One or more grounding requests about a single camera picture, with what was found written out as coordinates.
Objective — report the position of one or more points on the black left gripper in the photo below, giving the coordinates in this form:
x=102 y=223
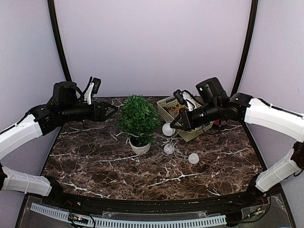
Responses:
x=97 y=111

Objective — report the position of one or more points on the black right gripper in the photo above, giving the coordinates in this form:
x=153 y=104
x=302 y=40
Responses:
x=187 y=119

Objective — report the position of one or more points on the small green christmas tree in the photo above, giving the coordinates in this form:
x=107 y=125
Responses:
x=138 y=119

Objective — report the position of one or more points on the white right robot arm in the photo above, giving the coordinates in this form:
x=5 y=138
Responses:
x=264 y=120

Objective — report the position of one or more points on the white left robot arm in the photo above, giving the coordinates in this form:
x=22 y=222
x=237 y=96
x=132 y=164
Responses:
x=38 y=122

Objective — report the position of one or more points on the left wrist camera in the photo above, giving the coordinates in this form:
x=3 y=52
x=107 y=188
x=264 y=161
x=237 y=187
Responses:
x=68 y=93

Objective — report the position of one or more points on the black front table rail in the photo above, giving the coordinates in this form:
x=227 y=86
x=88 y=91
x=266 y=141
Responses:
x=229 y=203

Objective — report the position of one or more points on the white slotted cable duct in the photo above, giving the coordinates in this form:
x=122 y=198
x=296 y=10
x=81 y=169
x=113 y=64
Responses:
x=79 y=220

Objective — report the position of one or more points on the left black frame post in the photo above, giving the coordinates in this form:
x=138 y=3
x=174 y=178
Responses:
x=58 y=41

